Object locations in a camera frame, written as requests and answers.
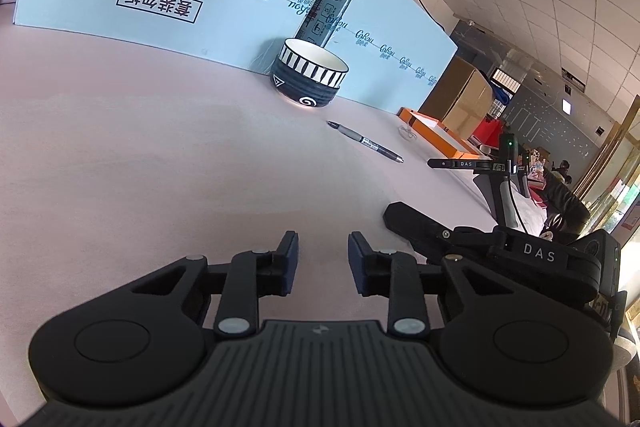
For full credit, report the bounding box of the grey black pen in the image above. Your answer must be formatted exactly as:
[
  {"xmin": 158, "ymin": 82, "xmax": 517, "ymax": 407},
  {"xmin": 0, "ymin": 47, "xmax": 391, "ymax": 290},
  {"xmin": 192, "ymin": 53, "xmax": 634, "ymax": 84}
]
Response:
[{"xmin": 326, "ymin": 120, "xmax": 404, "ymax": 164}]

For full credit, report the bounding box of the brown cardboard carton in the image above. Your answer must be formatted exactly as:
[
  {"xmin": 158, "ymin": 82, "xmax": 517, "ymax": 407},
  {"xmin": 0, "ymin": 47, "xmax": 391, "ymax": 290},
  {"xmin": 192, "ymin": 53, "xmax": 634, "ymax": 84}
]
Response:
[{"xmin": 419, "ymin": 56, "xmax": 494, "ymax": 139}]

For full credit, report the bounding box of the orange flat box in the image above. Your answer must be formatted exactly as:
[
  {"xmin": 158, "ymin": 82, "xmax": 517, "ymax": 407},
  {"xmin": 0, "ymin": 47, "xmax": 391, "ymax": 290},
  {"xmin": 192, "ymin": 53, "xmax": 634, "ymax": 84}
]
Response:
[{"xmin": 397, "ymin": 107, "xmax": 488, "ymax": 160}]

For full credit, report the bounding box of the striped blue ceramic bowl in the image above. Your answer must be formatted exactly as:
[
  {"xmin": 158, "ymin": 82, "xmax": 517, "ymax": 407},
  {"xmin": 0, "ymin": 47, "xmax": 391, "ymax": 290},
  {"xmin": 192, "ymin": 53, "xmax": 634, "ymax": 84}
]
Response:
[{"xmin": 270, "ymin": 38, "xmax": 349, "ymax": 107}]

